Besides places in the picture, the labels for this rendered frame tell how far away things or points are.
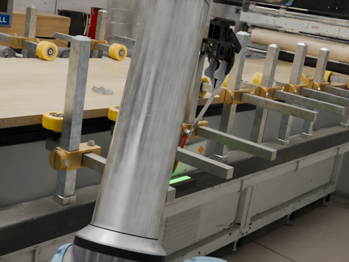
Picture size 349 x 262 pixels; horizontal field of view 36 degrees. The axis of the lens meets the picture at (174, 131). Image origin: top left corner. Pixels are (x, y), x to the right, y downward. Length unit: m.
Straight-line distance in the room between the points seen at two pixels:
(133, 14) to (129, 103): 4.74
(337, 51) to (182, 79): 3.14
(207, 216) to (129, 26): 3.34
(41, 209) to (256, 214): 1.83
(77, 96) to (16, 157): 0.31
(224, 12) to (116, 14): 4.02
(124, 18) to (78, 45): 4.26
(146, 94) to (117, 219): 0.20
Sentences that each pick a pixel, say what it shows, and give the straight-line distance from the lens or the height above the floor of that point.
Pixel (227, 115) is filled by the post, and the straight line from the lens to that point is 1.96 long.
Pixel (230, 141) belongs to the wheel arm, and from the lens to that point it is 1.71.
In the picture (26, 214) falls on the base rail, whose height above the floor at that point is 0.70.
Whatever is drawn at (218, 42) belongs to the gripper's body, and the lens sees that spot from 1.64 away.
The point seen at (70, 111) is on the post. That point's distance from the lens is 1.37.
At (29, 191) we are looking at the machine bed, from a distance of 1.65.
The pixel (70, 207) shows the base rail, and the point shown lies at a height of 0.70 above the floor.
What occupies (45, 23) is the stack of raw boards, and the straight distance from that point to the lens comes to 8.42.
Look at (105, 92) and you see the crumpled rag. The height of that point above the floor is 0.91.
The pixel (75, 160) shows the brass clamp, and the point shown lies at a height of 0.82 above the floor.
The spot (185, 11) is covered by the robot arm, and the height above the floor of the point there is 1.24.
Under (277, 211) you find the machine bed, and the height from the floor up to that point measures 0.16.
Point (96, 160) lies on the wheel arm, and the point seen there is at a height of 0.84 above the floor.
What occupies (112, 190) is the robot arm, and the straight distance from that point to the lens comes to 0.85.
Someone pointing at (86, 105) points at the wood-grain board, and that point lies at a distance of 1.67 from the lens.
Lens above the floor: 1.27
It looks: 14 degrees down
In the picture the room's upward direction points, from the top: 9 degrees clockwise
